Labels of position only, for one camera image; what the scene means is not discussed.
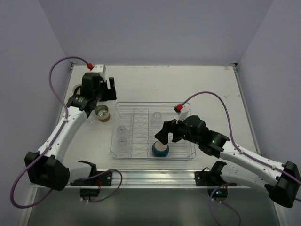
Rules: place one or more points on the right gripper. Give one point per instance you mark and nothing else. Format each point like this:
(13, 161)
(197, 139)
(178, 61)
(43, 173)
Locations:
(174, 129)

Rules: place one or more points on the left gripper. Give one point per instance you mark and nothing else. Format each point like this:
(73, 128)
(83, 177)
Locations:
(107, 93)

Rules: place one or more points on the small clear glass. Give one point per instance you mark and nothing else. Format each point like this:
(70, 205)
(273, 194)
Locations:
(156, 119)
(122, 131)
(123, 145)

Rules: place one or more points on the brown steel tumbler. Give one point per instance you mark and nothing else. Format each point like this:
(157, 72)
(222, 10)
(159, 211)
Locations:
(102, 113)

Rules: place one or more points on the dark blue ribbed mug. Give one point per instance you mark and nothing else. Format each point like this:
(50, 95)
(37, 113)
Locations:
(160, 150)

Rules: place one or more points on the large clear glass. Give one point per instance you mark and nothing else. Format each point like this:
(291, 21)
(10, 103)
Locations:
(91, 119)

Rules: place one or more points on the orange ceramic mug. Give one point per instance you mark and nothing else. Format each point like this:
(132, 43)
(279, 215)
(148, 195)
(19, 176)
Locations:
(76, 89)

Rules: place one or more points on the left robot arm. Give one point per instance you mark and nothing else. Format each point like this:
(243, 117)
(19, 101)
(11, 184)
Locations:
(45, 166)

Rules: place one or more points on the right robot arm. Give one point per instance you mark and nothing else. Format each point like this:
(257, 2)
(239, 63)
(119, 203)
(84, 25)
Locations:
(281, 181)

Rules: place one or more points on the clear plastic dish rack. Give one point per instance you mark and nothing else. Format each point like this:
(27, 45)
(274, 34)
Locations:
(136, 117)

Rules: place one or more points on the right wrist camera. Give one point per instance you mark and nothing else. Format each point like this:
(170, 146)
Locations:
(182, 111)

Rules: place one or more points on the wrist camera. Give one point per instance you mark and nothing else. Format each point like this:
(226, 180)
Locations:
(99, 68)
(182, 111)

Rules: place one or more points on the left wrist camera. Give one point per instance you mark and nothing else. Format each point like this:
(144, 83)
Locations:
(99, 68)

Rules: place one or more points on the aluminium mounting rail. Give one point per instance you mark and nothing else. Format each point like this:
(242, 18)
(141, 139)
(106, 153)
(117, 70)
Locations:
(150, 177)

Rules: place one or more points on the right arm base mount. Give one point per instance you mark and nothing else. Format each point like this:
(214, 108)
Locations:
(206, 178)

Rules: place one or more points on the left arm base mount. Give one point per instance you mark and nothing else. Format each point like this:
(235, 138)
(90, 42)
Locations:
(94, 181)

